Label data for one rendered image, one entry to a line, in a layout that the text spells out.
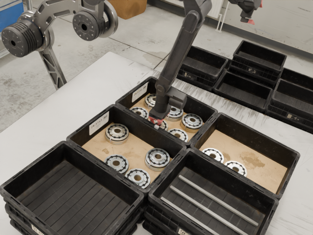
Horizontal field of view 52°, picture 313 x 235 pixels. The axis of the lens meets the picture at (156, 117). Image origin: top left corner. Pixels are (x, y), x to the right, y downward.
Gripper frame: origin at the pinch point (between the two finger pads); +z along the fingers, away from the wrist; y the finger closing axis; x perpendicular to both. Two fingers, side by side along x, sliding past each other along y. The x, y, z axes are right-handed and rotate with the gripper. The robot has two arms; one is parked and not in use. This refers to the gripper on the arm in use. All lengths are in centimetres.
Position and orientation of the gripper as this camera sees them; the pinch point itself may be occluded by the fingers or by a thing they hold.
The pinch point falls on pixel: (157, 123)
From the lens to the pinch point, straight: 149.3
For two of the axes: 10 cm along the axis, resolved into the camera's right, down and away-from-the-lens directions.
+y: 4.6, -5.6, 6.9
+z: -1.4, 7.2, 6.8
